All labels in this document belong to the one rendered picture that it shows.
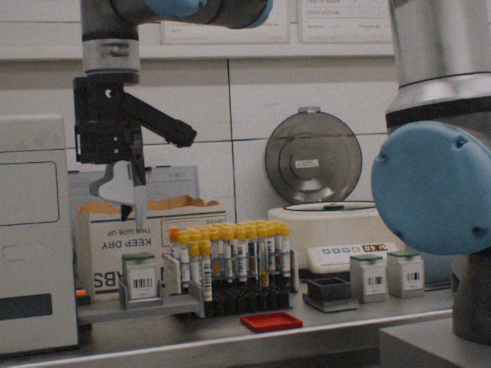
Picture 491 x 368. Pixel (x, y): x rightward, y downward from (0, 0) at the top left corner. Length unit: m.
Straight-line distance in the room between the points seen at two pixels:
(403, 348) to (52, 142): 0.49
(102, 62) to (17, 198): 0.20
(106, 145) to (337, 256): 0.53
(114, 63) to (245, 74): 0.74
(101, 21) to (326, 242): 0.61
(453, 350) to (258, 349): 0.32
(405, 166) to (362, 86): 1.16
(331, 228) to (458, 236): 0.75
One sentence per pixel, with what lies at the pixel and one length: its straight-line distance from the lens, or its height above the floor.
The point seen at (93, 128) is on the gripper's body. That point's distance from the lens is 0.99.
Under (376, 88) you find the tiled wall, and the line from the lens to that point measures 1.82.
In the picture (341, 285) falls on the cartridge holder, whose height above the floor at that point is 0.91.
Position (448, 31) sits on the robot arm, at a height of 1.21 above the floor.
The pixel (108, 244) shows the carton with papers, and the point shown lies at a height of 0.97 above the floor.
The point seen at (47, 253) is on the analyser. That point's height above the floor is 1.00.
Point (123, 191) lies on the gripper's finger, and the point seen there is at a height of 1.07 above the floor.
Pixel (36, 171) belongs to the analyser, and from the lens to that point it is 0.97.
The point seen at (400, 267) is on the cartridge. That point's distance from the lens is 1.20.
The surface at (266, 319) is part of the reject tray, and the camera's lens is 1.08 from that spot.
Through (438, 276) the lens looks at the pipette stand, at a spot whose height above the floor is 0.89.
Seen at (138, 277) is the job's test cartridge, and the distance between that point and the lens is 1.02.
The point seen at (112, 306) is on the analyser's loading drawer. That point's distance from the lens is 1.05.
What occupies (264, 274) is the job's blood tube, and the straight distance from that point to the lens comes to 1.17.
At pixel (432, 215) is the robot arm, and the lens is 0.65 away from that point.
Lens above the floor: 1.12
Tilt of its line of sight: 3 degrees down
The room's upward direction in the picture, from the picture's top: 3 degrees counter-clockwise
